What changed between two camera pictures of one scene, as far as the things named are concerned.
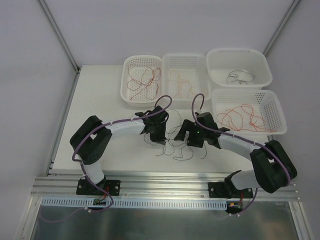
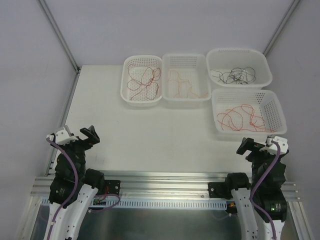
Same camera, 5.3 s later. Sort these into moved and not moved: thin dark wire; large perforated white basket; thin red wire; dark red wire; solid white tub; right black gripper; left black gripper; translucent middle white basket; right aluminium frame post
Moved: thin dark wire; left black gripper; right black gripper
Not moved: thin red wire; right aluminium frame post; dark red wire; solid white tub; large perforated white basket; translucent middle white basket
